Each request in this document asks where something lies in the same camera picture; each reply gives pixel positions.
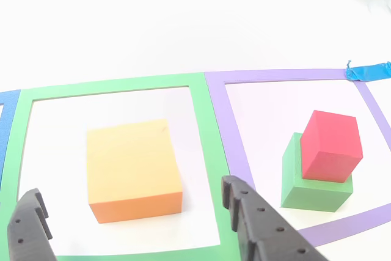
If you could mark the orange cube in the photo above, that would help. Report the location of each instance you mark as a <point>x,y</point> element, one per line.
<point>131,163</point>

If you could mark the blue square frame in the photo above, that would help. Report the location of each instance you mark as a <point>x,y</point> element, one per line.
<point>7,120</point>

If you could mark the green cube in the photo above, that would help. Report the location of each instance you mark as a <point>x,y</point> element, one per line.
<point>314,197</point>

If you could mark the small red cube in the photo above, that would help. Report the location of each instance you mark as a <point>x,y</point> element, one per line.
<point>330,145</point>

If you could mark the green square frame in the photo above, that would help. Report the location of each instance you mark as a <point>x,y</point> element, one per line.
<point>122,83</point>

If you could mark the blue tape strip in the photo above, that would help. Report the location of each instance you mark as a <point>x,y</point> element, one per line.
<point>369,73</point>

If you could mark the purple square frame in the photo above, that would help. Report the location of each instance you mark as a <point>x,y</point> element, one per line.
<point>220,105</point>

